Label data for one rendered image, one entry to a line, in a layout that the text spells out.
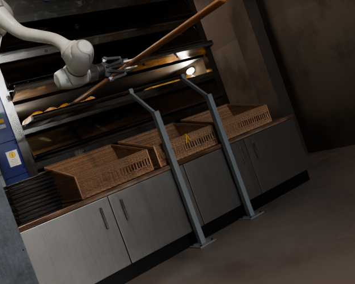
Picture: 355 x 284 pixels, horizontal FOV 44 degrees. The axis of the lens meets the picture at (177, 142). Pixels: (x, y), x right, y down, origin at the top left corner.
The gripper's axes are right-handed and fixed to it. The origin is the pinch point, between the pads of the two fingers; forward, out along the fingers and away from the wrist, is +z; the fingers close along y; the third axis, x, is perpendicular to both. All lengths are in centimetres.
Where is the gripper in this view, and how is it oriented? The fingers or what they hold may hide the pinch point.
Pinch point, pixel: (129, 64)
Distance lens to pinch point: 237.0
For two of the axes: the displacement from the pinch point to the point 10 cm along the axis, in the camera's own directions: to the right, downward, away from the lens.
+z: 7.8, -2.9, 5.6
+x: 5.4, -1.7, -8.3
